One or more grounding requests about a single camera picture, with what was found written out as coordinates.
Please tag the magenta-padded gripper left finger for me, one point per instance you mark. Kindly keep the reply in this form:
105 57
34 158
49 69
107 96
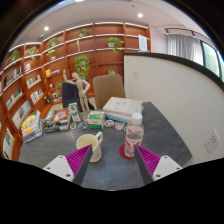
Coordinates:
61 166

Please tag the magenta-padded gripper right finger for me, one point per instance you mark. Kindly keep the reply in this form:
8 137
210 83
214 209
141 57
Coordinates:
165 166

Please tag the clear plastic water bottle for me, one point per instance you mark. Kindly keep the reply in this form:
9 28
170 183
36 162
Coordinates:
134 136

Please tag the cream ceramic mug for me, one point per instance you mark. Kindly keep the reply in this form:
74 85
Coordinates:
87 141

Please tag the round printed badge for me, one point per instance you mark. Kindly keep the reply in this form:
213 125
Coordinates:
109 123
119 125
73 125
82 125

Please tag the flat round red coaster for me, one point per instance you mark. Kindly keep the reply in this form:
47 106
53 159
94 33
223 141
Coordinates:
122 152

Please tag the pile of books and tools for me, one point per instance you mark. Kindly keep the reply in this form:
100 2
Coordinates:
58 120

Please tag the colourful book stack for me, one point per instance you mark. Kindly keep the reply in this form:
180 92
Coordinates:
31 126

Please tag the tall green and white carton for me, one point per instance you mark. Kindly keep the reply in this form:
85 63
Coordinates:
74 111

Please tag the green and white box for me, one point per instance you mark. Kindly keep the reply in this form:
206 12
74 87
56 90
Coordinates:
96 120

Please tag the dark office chair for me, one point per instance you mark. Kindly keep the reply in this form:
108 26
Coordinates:
70 95

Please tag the stack of white books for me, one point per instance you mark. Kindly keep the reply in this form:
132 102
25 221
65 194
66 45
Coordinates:
121 108

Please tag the wooden artist mannequin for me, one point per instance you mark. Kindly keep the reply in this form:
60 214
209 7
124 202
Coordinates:
81 90

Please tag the tan upholstered chair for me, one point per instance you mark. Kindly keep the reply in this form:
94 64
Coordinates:
108 88

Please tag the grey window curtain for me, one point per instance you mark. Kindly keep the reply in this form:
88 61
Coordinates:
185 48

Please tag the wooden shelf unit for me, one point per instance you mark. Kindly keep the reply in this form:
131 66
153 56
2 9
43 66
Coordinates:
100 43

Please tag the ceiling lights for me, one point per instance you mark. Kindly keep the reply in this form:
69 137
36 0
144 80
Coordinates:
140 15

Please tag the white wall power outlet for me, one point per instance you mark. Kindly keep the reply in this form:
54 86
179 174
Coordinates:
212 141

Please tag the white wall switch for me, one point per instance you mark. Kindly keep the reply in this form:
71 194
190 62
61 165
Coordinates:
136 74

